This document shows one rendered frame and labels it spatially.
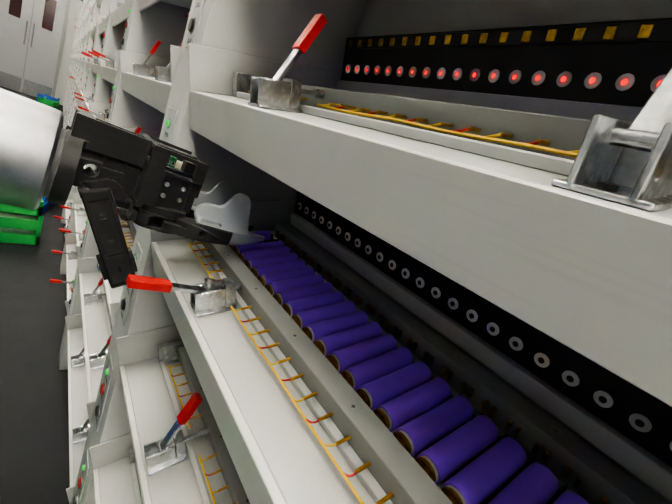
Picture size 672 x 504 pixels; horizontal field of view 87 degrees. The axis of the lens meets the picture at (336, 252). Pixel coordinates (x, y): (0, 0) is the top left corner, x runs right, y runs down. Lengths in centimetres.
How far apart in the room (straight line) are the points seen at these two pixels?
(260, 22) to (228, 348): 39
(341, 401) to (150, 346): 41
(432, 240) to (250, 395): 19
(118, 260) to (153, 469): 23
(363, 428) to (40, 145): 32
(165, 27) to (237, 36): 70
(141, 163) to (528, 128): 32
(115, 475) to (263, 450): 51
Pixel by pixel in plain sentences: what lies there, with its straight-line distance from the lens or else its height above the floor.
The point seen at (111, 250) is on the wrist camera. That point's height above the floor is 78.
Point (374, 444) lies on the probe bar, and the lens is 24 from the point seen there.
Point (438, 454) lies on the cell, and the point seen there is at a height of 80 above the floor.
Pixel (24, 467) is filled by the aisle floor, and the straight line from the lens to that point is 126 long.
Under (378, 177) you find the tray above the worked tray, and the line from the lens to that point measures 18.
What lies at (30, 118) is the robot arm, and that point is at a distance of 37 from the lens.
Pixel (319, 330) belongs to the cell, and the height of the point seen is 80.
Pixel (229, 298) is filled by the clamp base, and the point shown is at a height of 78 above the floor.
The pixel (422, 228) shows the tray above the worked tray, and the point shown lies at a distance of 16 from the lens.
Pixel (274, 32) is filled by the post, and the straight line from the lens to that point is 54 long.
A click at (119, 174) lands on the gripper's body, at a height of 86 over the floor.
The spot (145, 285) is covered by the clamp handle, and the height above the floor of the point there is 79.
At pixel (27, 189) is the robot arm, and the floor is 83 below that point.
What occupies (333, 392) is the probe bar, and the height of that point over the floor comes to 79.
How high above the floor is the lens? 94
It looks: 13 degrees down
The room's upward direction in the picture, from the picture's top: 21 degrees clockwise
